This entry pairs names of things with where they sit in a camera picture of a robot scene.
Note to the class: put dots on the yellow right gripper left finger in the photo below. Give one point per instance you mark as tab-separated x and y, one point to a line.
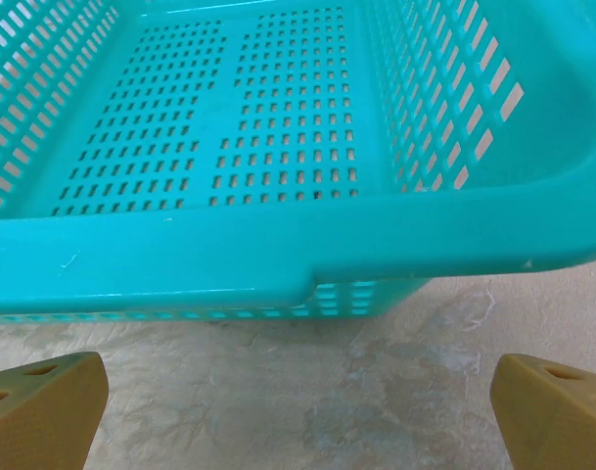
38	421

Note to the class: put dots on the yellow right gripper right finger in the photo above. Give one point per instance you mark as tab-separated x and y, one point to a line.
557	421

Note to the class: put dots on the teal plastic basket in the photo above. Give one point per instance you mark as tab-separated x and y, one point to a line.
288	245

